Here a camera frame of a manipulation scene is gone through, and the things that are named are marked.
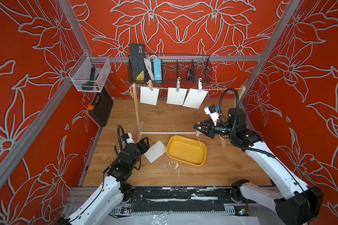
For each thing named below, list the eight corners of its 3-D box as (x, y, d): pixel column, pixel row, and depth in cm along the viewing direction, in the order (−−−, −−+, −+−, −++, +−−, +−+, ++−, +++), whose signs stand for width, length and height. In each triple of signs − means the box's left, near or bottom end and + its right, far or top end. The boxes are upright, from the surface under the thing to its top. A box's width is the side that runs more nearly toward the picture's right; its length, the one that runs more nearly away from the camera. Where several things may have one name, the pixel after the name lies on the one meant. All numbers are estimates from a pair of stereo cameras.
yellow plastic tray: (162, 157, 89) (161, 153, 84) (170, 136, 98) (170, 132, 93) (201, 171, 83) (203, 168, 78) (206, 148, 92) (208, 143, 88)
